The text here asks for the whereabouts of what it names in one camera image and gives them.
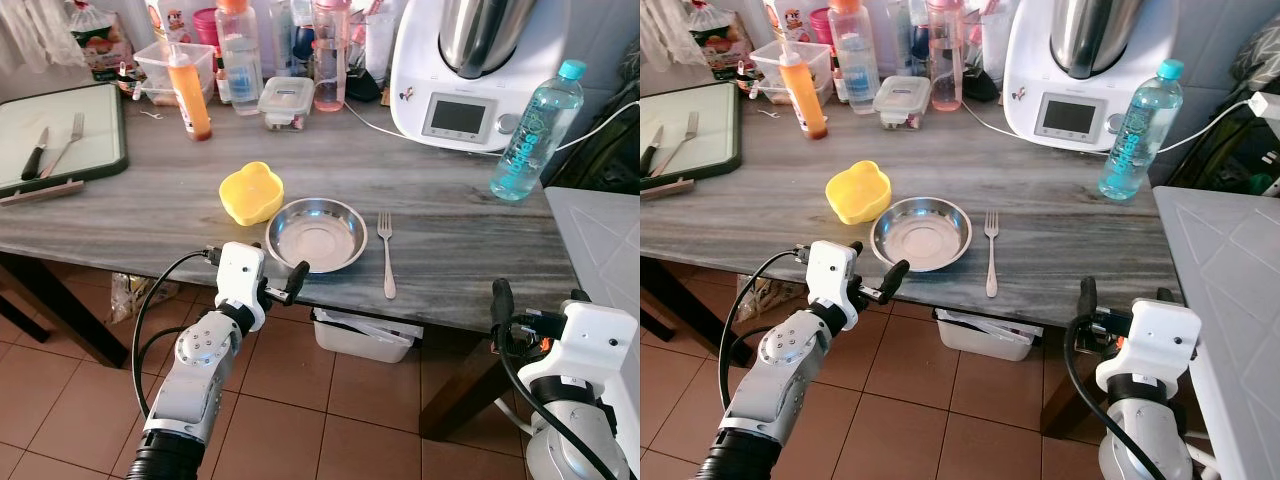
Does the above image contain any pink transparent tumbler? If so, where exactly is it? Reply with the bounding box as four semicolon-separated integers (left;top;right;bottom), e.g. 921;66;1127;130
925;0;965;113
312;0;350;114

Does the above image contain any wooden stick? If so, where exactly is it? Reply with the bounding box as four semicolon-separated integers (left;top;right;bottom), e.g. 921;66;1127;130
640;177;696;202
0;179;87;207

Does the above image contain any orange sauce squeeze bottle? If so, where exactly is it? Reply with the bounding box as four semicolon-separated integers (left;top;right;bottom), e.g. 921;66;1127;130
777;41;830;141
166;43;214;143

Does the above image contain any bagged food packet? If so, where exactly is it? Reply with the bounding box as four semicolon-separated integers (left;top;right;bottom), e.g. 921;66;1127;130
64;0;138;83
688;0;758;81

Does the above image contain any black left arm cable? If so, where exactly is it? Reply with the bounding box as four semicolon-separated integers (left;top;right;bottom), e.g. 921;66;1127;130
718;246;811;413
131;246;223;421

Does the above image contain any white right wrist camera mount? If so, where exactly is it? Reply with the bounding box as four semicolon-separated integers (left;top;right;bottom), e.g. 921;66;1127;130
1095;297;1202;397
519;299;628;403

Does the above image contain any small lidded food container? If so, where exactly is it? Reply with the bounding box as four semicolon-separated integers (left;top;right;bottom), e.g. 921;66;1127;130
257;76;318;133
872;75;933;131

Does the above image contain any silver fork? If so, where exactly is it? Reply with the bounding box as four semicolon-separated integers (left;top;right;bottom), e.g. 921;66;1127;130
983;209;1003;299
654;110;701;179
40;111;87;180
376;210;399;301

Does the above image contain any grey folding table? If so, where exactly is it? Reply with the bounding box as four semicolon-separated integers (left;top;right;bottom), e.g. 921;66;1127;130
544;185;641;406
1151;184;1280;480

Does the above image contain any white power cable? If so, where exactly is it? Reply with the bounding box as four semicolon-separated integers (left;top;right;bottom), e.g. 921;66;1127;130
343;98;641;153
960;95;1257;153

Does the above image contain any dark-framed white tray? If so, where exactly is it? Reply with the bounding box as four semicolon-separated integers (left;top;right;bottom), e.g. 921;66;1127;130
640;80;743;193
0;82;130;198

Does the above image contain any clear plastic tub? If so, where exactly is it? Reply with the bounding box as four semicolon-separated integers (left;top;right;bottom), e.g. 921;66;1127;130
132;41;219;108
749;41;833;105

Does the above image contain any orange-capped clear bottle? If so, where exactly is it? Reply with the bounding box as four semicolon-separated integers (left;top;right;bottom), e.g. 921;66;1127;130
828;0;882;115
214;0;265;117

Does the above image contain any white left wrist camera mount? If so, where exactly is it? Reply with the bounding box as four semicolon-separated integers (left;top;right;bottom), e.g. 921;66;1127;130
805;240;862;332
215;241;269;332

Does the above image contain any dark wooden table leg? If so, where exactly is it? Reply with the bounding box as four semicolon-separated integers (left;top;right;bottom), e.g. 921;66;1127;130
0;253;132;370
640;258;733;356
418;328;523;442
1040;328;1099;439

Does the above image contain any yellow plastic bowl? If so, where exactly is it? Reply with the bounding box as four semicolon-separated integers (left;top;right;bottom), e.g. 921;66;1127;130
219;161;285;228
825;160;893;227

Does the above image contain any white kitchen cooking machine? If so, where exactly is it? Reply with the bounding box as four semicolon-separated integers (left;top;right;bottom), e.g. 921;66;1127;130
1002;0;1217;154
389;0;603;154

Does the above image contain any white plastic bin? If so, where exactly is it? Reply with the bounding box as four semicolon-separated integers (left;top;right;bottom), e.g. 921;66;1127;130
311;307;424;365
934;307;1037;363

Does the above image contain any stainless steel plate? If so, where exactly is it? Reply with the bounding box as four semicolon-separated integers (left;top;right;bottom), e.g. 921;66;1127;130
265;197;369;275
870;196;974;273

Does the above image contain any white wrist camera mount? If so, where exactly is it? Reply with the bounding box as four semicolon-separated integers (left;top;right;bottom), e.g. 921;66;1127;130
519;299;628;403
1095;297;1202;397
805;240;862;332
215;241;269;332

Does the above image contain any black-handled knife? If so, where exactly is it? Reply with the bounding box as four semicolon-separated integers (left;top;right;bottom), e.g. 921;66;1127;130
640;124;664;177
21;126;51;182

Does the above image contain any clear blue-capped water bottle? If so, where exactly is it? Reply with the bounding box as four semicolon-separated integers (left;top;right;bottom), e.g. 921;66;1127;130
1097;59;1186;202
488;60;589;204

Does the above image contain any crumpled plastic bag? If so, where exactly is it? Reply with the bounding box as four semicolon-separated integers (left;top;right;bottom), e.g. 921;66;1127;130
107;271;166;325
742;274;796;313

